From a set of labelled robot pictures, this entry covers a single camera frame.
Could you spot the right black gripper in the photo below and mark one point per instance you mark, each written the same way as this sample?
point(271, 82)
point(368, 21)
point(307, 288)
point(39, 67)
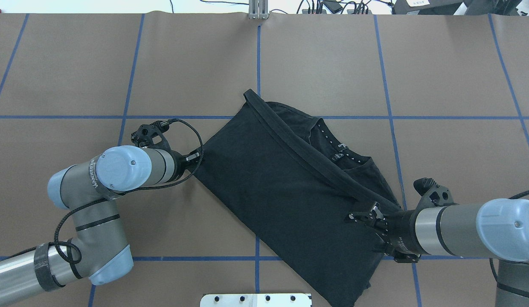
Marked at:
point(399, 231)

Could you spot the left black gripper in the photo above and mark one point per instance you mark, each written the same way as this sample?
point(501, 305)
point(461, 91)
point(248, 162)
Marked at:
point(179, 163)

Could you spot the black graphic t-shirt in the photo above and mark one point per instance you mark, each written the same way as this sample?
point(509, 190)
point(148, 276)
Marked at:
point(283, 173)

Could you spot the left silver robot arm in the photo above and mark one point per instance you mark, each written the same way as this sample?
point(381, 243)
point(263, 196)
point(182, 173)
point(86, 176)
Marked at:
point(90, 241)

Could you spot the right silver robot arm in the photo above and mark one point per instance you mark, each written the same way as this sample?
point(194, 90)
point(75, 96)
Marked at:
point(497, 230)

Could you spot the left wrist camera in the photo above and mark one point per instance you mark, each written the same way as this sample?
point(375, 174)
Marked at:
point(151, 136)

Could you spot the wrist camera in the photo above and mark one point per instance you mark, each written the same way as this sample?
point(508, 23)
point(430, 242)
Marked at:
point(151, 136)
point(432, 194)

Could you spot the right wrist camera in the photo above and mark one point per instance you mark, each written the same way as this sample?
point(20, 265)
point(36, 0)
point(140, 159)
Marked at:
point(432, 194)

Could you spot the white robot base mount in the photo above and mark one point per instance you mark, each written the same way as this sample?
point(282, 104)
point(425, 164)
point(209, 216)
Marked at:
point(257, 300)

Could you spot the aluminium frame post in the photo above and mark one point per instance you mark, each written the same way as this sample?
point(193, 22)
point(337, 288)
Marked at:
point(258, 9)

